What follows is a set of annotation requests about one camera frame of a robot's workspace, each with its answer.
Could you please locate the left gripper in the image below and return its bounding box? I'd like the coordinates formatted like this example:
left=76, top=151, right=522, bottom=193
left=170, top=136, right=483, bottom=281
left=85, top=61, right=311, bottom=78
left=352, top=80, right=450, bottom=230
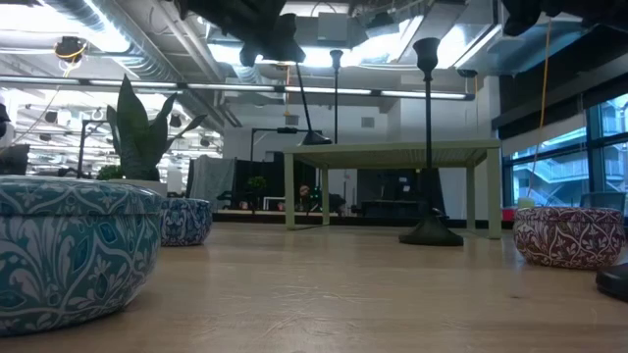
left=174, top=0, right=307, bottom=69

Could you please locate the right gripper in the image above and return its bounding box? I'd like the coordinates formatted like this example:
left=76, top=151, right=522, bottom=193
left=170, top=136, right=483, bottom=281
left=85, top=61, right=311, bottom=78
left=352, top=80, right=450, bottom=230
left=499, top=0, right=628, bottom=38

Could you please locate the dark blue patterned tin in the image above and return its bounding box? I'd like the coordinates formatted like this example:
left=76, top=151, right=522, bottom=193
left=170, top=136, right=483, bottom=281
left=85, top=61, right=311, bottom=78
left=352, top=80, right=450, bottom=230
left=159, top=197, right=214, bottom=247

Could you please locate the maroon patterned tin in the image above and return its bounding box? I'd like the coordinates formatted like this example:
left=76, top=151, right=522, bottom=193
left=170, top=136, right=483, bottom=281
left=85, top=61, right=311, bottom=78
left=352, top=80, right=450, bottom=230
left=512, top=206, right=627, bottom=271

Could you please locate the light blue patterned tin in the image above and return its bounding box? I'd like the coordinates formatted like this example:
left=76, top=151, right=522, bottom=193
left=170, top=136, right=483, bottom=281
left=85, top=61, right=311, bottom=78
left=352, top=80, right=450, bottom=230
left=0, top=176, right=163, bottom=337

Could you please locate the long ceiling light bar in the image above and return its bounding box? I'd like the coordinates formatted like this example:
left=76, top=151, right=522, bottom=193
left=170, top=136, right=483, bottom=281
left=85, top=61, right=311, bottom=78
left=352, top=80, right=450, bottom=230
left=0, top=75, right=476, bottom=102

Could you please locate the small potted tree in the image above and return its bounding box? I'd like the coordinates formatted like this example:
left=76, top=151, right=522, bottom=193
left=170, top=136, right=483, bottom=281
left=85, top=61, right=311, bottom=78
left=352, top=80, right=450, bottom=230
left=245, top=176, right=269, bottom=213

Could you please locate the grey cloth cover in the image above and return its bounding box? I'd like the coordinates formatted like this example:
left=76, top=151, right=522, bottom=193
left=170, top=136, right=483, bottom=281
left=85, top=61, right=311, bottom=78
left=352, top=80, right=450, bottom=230
left=188, top=155, right=237, bottom=211

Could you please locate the potted green snake plant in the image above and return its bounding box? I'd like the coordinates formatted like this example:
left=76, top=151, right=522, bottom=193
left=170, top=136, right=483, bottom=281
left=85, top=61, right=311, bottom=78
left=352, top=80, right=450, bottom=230
left=105, top=73, right=209, bottom=199

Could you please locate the green perforated metal shelf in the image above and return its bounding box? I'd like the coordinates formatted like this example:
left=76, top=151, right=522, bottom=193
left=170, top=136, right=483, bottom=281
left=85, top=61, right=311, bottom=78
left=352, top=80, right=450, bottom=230
left=283, top=139, right=502, bottom=240

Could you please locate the yellow hanging cable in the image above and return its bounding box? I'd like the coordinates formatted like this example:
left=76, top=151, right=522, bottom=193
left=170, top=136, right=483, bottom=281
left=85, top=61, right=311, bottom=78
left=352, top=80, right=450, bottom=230
left=527, top=17, right=553, bottom=200

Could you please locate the black ceiling cable reel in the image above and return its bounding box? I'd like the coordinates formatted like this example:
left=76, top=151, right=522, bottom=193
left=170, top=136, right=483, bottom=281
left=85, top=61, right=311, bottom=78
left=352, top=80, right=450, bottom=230
left=52, top=35, right=89, bottom=65

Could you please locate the black aluminium table frame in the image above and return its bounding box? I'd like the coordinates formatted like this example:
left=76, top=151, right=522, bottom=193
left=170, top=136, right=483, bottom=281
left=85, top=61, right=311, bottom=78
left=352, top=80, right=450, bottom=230
left=210, top=209, right=515, bottom=229

